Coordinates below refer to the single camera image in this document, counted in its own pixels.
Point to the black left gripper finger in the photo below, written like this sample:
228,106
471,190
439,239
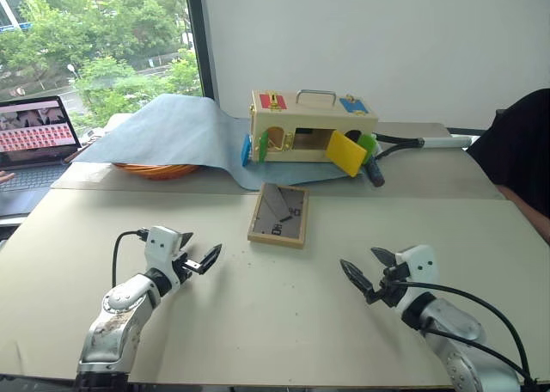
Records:
186,240
211,258

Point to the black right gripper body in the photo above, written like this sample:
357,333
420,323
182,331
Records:
392,286

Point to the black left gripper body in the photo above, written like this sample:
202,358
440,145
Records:
187,266

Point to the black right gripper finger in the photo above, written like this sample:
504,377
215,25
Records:
358,278
384,256

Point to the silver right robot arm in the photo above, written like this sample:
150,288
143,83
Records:
455,323

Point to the person's bare forearm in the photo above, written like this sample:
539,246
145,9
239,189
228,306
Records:
528,209

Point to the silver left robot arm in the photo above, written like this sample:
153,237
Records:
116,319

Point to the laptop computer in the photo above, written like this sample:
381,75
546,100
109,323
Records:
34,130

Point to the blue cloth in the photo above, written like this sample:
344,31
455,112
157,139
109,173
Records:
172,130

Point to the wooden lock box, coloured doors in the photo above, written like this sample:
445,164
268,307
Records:
279,117

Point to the person in black shirt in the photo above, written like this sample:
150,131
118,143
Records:
524,151

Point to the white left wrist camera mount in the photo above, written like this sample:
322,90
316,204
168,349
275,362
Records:
161,246

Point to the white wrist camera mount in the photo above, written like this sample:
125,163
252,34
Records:
423,263
161,246

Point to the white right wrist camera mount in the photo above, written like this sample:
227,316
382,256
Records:
423,263

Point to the wooden picture frame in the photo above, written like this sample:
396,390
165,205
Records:
279,216

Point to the black window frame post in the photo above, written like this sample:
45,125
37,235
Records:
202,44

